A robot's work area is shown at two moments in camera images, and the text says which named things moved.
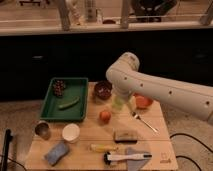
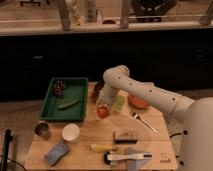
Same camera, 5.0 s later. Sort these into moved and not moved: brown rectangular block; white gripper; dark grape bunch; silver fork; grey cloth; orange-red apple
Moved: orange-red apple; white gripper
Not moved: grey cloth; silver fork; dark grape bunch; brown rectangular block
